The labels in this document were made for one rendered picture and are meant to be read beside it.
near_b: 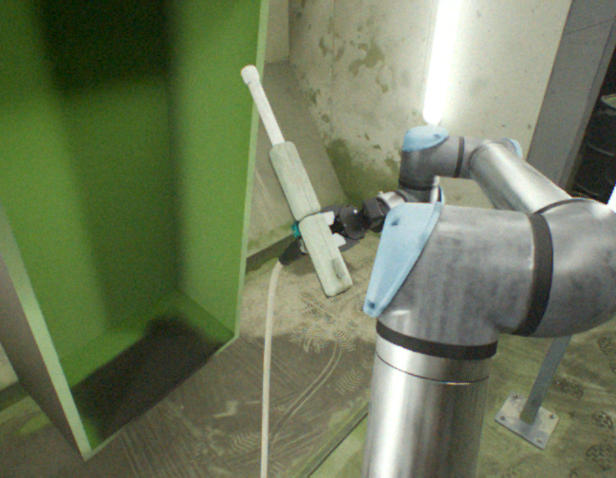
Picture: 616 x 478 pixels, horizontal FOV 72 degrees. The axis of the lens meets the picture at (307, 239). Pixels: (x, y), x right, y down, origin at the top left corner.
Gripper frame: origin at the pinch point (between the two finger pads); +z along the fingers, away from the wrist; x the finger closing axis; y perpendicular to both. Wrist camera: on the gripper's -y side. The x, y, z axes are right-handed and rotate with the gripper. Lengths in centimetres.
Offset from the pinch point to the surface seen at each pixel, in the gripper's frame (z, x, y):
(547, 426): -106, -97, 64
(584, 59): -169, 39, 19
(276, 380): -22, -41, 120
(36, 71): 35, 56, 21
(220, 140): -3.2, 37.4, 30.8
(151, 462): 36, -46, 115
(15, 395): 76, -3, 151
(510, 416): -97, -90, 72
